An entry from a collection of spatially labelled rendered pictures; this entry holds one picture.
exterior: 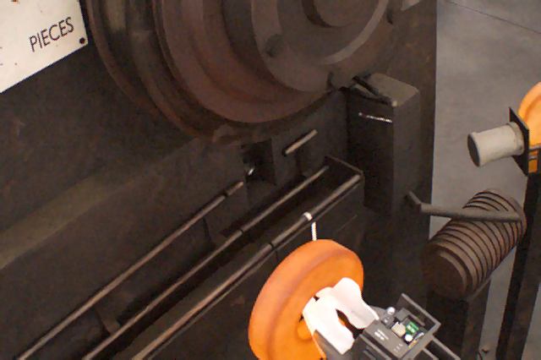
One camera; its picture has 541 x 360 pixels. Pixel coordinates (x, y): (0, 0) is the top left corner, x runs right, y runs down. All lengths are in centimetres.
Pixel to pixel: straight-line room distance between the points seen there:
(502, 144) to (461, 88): 144
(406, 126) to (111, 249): 51
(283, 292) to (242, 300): 31
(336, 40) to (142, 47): 24
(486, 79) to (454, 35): 35
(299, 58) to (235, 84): 8
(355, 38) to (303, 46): 9
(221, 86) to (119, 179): 21
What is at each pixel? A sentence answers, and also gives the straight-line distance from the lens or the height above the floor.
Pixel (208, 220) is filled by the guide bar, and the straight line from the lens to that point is 111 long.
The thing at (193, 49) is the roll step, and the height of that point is 108.
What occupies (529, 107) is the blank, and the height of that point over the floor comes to 74.
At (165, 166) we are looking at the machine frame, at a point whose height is 86.
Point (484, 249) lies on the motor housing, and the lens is 137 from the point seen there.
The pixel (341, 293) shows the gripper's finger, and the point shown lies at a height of 86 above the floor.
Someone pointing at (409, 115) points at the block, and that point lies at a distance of 123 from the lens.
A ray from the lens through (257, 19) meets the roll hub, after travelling 77.
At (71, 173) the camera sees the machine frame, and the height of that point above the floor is 89.
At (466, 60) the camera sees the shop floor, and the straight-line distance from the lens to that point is 293.
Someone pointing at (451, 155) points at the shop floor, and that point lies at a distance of 242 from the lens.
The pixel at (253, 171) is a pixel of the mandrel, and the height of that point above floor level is 75.
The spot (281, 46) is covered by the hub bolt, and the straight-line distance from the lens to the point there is 80.
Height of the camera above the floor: 146
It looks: 39 degrees down
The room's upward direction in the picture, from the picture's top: 7 degrees counter-clockwise
